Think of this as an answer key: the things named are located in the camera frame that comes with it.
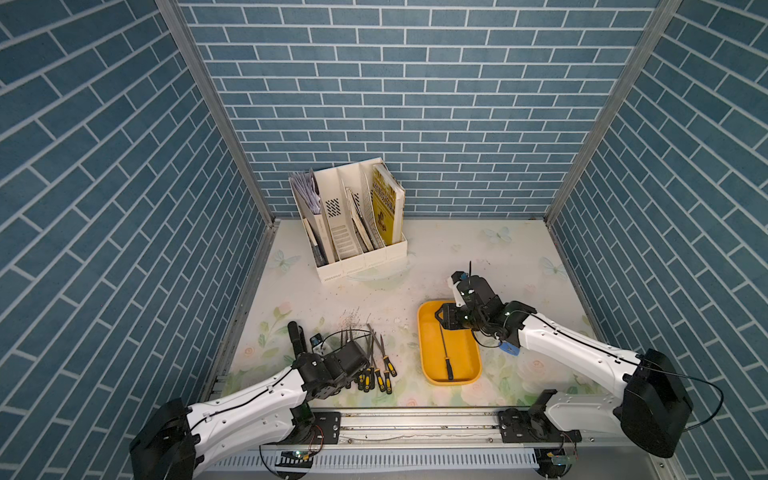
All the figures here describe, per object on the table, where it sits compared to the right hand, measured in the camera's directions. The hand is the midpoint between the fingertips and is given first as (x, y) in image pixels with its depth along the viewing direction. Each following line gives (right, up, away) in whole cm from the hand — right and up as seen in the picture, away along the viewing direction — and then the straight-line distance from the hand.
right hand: (441, 315), depth 82 cm
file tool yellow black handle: (+2, -13, +2) cm, 14 cm away
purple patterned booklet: (-41, +39, +10) cm, 57 cm away
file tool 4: (-15, -17, 0) cm, 23 cm away
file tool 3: (-17, -17, -2) cm, 24 cm away
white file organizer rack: (-34, +26, +33) cm, 54 cm away
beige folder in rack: (-25, +27, +12) cm, 38 cm away
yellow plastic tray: (+7, -11, +6) cm, 14 cm away
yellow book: (-15, +34, +14) cm, 40 cm away
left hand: (-24, -17, -1) cm, 29 cm away
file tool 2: (-20, -16, -2) cm, 26 cm away
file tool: (-15, -13, +2) cm, 20 cm away
